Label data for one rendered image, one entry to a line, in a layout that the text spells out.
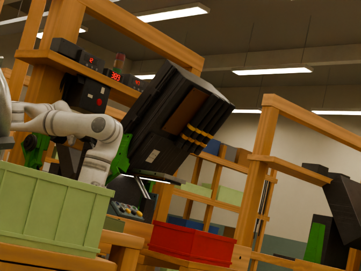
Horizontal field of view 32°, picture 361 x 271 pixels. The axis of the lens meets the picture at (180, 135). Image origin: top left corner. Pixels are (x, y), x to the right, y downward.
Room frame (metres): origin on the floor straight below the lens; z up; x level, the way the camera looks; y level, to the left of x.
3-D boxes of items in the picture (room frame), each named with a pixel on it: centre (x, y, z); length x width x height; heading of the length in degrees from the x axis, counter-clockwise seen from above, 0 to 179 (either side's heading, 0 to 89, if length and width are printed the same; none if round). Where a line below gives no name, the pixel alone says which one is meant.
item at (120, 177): (3.13, 0.29, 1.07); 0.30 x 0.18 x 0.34; 140
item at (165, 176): (2.96, 0.13, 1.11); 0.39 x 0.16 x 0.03; 50
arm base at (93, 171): (2.15, 0.26, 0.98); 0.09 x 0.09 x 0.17; 53
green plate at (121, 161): (2.86, 0.25, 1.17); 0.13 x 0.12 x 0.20; 140
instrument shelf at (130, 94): (3.13, 0.45, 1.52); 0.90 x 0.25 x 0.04; 140
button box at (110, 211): (2.62, 0.15, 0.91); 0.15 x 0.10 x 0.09; 140
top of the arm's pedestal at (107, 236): (2.14, 0.26, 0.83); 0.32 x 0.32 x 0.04; 47
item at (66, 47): (2.88, 0.61, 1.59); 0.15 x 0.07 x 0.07; 140
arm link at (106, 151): (2.16, 0.25, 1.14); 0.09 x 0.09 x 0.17; 63
